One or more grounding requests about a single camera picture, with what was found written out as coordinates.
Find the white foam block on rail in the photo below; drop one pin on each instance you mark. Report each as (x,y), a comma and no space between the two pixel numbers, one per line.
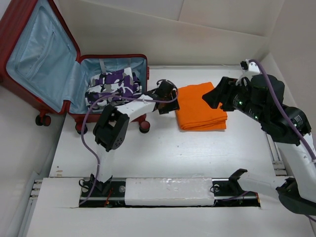
(169,192)

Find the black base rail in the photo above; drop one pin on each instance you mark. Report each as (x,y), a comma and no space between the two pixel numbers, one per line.
(225,196)

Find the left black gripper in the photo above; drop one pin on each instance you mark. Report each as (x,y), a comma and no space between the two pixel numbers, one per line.
(172,106)

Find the purple camouflage garment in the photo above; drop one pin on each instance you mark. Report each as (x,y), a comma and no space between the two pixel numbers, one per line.
(123,83)

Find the red hard-shell suitcase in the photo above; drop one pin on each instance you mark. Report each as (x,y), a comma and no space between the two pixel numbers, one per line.
(41,62)

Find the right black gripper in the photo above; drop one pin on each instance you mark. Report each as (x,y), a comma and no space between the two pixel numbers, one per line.
(222,92)

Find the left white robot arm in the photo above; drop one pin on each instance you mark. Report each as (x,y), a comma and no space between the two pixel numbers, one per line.
(111,128)

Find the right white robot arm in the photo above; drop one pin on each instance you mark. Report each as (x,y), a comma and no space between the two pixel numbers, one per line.
(259,96)

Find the orange cloth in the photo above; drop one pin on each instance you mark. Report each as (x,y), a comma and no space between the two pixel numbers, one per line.
(194,113)

